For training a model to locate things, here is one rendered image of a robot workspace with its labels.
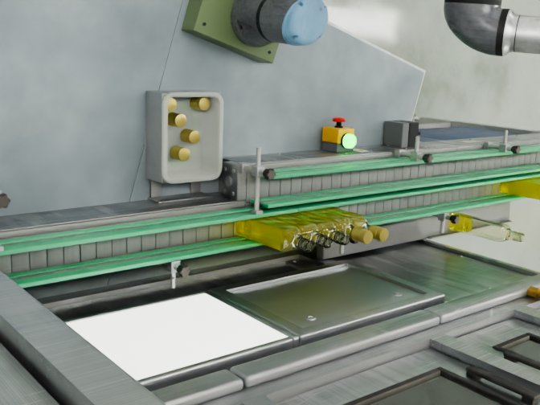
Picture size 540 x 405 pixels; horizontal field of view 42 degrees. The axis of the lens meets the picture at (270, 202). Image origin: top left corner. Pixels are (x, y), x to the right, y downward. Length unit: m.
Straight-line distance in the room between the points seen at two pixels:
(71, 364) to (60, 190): 1.21
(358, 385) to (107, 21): 0.99
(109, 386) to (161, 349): 0.90
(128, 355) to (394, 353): 0.54
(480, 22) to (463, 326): 0.67
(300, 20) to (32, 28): 0.60
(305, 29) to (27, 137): 0.68
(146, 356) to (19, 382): 0.83
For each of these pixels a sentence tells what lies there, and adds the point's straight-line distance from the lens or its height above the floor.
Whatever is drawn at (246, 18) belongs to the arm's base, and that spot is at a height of 0.87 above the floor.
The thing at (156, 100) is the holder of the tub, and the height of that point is 0.80.
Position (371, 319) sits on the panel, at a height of 1.32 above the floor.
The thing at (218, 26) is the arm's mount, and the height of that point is 0.81.
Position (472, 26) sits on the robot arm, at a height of 1.41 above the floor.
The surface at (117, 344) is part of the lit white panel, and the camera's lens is 1.41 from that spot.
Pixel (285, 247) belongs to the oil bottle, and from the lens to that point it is 1.67.
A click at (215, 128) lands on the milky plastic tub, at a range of 1.80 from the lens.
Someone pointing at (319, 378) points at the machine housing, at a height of 1.43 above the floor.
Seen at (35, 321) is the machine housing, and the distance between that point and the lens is 0.60.
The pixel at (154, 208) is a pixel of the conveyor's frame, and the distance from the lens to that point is 1.71.
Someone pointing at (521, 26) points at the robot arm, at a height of 1.49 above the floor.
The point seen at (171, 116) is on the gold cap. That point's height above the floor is 0.79.
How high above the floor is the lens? 2.31
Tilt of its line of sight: 50 degrees down
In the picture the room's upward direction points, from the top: 107 degrees clockwise
